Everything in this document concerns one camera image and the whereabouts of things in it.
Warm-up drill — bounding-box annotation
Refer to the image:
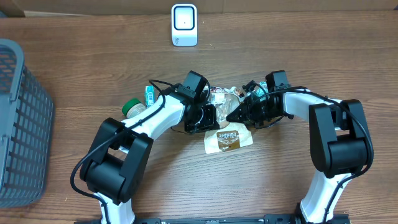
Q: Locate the beige snack pouch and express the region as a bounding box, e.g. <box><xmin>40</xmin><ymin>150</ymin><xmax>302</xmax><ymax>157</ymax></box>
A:
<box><xmin>204</xmin><ymin>86</ymin><xmax>253</xmax><ymax>154</ymax></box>

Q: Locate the teal wet wipes packet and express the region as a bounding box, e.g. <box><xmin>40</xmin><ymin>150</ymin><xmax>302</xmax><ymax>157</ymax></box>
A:
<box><xmin>255</xmin><ymin>82</ymin><xmax>269</xmax><ymax>97</ymax></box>

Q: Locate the green lid jar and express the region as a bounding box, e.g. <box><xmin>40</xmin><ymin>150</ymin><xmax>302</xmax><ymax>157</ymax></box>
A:
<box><xmin>122</xmin><ymin>98</ymin><xmax>146</xmax><ymax>118</ymax></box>

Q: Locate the small teal white packet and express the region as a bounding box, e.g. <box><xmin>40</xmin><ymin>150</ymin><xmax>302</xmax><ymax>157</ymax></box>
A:
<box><xmin>145</xmin><ymin>85</ymin><xmax>156</xmax><ymax>108</ymax></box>

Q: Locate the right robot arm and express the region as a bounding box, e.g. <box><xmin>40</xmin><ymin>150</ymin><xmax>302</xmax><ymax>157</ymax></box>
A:
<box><xmin>226</xmin><ymin>82</ymin><xmax>374</xmax><ymax>223</ymax></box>

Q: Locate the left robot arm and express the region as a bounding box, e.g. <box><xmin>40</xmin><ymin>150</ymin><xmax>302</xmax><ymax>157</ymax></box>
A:
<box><xmin>72</xmin><ymin>85</ymin><xmax>219</xmax><ymax>223</ymax></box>

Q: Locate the white barcode scanner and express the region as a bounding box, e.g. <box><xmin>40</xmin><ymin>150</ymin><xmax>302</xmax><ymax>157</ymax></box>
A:
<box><xmin>171</xmin><ymin>3</ymin><xmax>198</xmax><ymax>47</ymax></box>

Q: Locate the grey plastic mesh basket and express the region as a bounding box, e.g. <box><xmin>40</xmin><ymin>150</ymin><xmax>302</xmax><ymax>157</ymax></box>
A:
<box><xmin>1</xmin><ymin>39</ymin><xmax>55</xmax><ymax>208</ymax></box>

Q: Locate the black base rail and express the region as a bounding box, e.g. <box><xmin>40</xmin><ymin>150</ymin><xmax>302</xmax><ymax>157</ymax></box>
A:
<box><xmin>74</xmin><ymin>213</ymin><xmax>352</xmax><ymax>224</ymax></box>

